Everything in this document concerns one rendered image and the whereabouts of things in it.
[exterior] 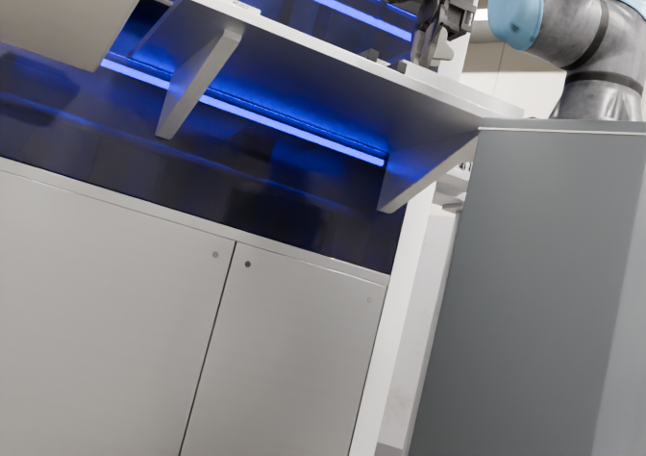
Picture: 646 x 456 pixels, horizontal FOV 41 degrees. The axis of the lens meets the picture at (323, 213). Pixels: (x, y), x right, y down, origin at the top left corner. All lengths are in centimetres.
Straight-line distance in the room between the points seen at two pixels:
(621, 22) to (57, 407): 116
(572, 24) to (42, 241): 99
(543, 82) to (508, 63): 25
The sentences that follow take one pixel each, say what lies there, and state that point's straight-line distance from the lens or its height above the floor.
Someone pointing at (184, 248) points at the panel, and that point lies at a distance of 171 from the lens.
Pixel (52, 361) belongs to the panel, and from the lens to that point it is 167.
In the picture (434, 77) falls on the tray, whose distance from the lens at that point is 153.
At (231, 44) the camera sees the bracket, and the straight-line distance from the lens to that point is 144.
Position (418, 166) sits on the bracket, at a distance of 175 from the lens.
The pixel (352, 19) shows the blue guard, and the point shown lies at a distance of 191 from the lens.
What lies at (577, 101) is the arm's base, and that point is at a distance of 132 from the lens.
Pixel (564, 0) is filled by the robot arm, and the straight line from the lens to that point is 130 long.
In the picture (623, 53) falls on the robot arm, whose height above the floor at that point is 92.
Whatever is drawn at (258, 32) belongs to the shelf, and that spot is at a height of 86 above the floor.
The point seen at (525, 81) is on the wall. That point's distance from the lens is 473.
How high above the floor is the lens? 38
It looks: 10 degrees up
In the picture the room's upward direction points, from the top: 14 degrees clockwise
